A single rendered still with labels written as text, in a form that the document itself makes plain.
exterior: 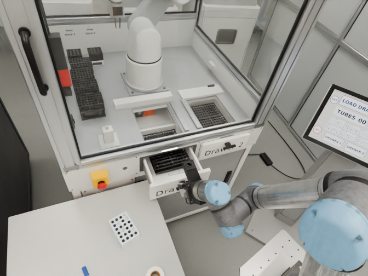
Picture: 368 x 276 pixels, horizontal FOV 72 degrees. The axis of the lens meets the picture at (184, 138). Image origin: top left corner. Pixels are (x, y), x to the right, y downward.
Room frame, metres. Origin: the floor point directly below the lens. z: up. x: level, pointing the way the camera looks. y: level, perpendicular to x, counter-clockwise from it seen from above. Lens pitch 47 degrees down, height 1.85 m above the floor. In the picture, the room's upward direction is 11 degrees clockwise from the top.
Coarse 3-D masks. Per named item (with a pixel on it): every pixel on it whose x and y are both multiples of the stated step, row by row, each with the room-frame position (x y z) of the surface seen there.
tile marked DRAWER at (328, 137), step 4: (324, 136) 0.99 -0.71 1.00; (328, 136) 0.99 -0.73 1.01; (332, 136) 0.99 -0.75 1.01; (336, 136) 0.99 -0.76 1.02; (324, 140) 0.98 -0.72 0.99; (328, 140) 0.98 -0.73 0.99; (332, 140) 0.97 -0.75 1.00; (336, 140) 0.97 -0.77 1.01; (340, 140) 0.97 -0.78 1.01; (344, 140) 0.97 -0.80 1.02; (332, 144) 0.96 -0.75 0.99; (336, 144) 0.96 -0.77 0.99; (340, 144) 0.96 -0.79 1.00
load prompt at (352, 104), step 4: (344, 96) 1.13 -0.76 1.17; (340, 100) 1.11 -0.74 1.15; (344, 100) 1.11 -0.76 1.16; (348, 100) 1.11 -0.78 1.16; (352, 100) 1.11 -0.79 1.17; (356, 100) 1.11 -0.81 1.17; (340, 104) 1.10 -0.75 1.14; (344, 104) 1.10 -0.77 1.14; (348, 104) 1.10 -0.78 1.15; (352, 104) 1.09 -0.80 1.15; (356, 104) 1.09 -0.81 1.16; (360, 104) 1.09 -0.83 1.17; (364, 104) 1.09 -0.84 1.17; (352, 108) 1.08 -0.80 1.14; (356, 108) 1.08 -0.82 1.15; (360, 108) 1.07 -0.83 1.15; (364, 108) 1.07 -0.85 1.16; (360, 112) 1.06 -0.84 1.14; (364, 112) 1.06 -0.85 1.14
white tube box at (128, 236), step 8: (120, 216) 0.47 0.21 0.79; (128, 216) 0.47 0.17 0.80; (112, 224) 0.42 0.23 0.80; (120, 224) 0.43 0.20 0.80; (128, 224) 0.44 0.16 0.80; (120, 232) 0.40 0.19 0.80; (128, 232) 0.41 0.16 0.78; (136, 232) 0.41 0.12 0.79; (120, 240) 0.36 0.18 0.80; (128, 240) 0.37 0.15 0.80
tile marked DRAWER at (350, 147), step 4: (348, 144) 0.95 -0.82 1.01; (352, 144) 0.95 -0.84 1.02; (344, 148) 0.94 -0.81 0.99; (348, 148) 0.94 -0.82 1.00; (352, 148) 0.94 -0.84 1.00; (356, 148) 0.94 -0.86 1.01; (360, 148) 0.93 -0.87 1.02; (364, 148) 0.93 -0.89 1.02; (352, 152) 0.92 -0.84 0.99; (356, 152) 0.92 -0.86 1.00; (360, 152) 0.92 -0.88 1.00; (364, 152) 0.92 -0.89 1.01; (360, 156) 0.91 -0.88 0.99
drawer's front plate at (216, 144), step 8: (232, 136) 0.94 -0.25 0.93; (240, 136) 0.95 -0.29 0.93; (248, 136) 0.98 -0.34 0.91; (208, 144) 0.86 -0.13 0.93; (216, 144) 0.88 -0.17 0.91; (224, 144) 0.90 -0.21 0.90; (232, 144) 0.93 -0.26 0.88; (240, 144) 0.96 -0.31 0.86; (200, 152) 0.84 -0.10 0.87; (208, 152) 0.86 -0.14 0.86; (224, 152) 0.91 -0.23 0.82
